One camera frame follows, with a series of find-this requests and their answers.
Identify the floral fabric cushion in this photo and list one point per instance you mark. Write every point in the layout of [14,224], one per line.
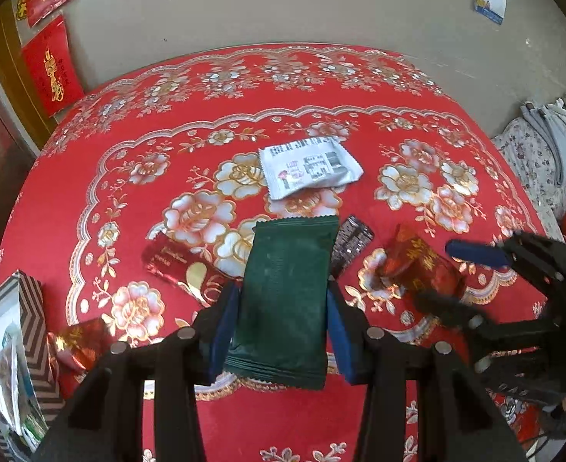
[534,146]

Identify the red foil candy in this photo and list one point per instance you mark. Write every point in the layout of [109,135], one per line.
[78,347]

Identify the dark red chocolate bar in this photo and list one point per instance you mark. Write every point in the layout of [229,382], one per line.
[185,269]

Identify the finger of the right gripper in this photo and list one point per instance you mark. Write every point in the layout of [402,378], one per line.
[533,257]
[472,323]

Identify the striped white cardboard box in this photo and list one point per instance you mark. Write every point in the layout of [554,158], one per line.
[29,390]

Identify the black barcode snack packet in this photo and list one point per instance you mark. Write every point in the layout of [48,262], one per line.
[352,237]

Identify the blue milk sachima packet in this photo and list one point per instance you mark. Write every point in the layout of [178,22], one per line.
[10,345]

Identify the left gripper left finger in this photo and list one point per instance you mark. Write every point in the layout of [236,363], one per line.
[102,420]

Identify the dark green snack packet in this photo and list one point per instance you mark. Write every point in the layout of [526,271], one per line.
[280,335]

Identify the red gold foil snack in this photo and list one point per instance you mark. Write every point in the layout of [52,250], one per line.
[411,263]

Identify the red floral tablecloth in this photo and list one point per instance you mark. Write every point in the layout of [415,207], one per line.
[173,149]

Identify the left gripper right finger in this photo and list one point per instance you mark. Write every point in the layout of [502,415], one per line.
[457,419]

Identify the red gold wall envelope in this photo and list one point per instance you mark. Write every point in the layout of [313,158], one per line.
[48,60]

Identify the white small snack packet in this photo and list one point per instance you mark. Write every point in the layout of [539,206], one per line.
[312,163]

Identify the silver white snack packet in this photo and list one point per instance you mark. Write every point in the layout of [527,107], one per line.
[10,396]

